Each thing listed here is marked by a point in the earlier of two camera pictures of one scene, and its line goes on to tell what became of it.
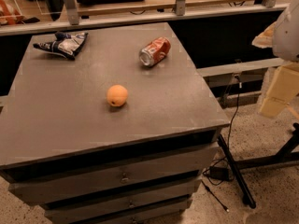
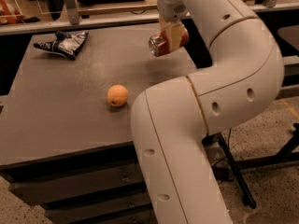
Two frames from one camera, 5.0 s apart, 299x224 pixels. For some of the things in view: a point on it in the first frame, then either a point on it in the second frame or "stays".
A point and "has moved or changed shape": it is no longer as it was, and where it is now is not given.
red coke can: x=155 y=51 has moved or changed shape
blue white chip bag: x=64 y=45 stays
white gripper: x=288 y=35 → x=170 y=7
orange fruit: x=117 y=95 stays
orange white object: x=8 y=15 stays
